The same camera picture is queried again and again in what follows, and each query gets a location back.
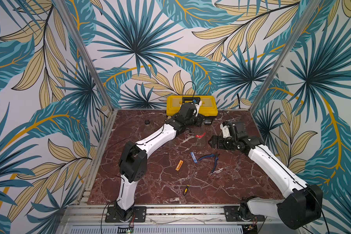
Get glass bottle red label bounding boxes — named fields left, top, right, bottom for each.
left=194, top=123, right=206, bottom=149

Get orange label sticker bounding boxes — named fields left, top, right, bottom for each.
left=175, top=160, right=183, bottom=171

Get glass bottle blue label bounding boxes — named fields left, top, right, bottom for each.
left=144, top=120, right=157, bottom=138

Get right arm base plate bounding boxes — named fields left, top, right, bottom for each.
left=223, top=205, right=265, bottom=223

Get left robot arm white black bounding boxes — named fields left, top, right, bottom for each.
left=115, top=97, right=203, bottom=221

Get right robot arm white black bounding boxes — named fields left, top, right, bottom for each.
left=209, top=121, right=323, bottom=230

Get aluminium front rail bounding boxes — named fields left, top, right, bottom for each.
left=55, top=204, right=308, bottom=234

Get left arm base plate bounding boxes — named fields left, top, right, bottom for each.
left=105, top=206, right=147, bottom=223

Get yellow black toolbox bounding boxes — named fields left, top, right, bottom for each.
left=166, top=95, right=218, bottom=124

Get yellow black screwdriver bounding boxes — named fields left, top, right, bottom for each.
left=183, top=171, right=195, bottom=196

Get blue handled cutting pliers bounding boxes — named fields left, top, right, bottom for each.
left=197, top=153, right=220, bottom=174

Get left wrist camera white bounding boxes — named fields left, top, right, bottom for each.
left=193, top=98, right=202, bottom=117

